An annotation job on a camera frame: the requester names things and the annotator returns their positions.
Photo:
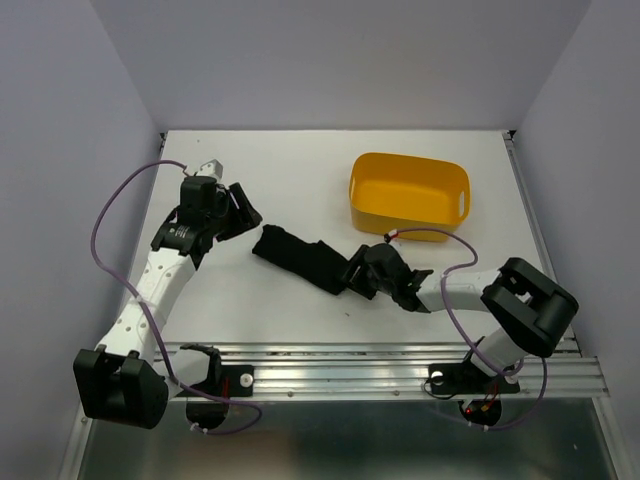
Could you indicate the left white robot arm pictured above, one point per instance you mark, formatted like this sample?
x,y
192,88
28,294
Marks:
x,y
129,376

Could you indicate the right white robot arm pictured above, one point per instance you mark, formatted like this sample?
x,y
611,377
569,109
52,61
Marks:
x,y
533,312

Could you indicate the yellow plastic basket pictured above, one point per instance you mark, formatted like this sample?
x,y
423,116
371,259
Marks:
x,y
422,198

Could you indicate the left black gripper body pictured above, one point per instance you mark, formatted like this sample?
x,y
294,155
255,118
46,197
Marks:
x,y
216,218

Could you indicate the aluminium mounting rail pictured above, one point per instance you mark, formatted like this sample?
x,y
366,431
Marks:
x,y
396,371

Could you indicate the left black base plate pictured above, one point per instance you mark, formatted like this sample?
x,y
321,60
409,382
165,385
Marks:
x,y
236,381

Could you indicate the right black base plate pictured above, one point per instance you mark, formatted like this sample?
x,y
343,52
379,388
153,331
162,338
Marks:
x,y
452,379

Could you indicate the black t shirt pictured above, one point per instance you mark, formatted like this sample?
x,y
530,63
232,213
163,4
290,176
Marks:
x,y
317,262

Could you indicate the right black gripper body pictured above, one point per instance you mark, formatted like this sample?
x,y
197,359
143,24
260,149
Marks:
x,y
384,286

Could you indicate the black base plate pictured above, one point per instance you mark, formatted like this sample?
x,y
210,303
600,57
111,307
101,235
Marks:
x,y
452,379
236,381

